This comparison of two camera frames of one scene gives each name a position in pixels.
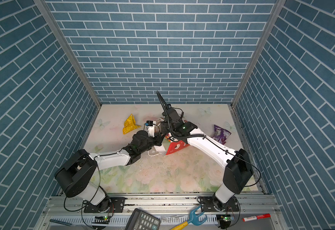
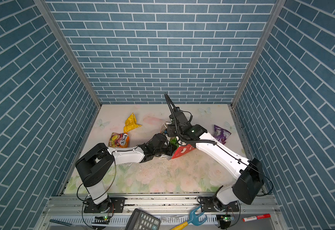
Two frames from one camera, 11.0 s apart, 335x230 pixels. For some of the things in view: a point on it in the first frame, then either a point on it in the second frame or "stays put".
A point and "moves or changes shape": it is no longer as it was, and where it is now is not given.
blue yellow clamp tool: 193,219 stays put
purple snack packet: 220,134 stays put
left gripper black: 159,140 to 171,150
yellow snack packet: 129,124 stays put
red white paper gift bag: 169,146 moves or changes shape
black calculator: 140,220 stays put
